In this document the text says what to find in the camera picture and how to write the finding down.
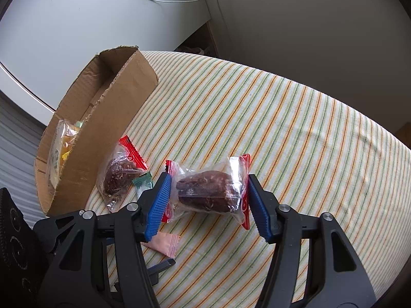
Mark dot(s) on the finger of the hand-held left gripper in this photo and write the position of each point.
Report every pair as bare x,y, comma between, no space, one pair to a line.
160,267

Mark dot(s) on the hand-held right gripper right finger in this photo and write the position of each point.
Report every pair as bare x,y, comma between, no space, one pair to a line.
258,205

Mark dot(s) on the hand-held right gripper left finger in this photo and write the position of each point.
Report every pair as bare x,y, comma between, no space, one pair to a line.
159,202

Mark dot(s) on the clear red date snack packet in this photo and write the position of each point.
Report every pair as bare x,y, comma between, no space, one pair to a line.
205,192
117,173

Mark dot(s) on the brown cardboard box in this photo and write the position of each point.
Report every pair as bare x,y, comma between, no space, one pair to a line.
96,154

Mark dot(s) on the clear sliced bread packet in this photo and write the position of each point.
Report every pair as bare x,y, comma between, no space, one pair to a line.
59,147

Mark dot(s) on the pink candy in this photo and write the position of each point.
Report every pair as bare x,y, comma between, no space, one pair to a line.
163,242

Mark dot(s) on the green white candy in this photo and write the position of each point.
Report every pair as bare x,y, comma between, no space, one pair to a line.
143,181

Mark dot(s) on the striped bed sheet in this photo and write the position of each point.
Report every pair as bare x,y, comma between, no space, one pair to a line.
273,118

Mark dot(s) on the white cabinet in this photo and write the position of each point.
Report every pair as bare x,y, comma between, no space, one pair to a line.
96,16

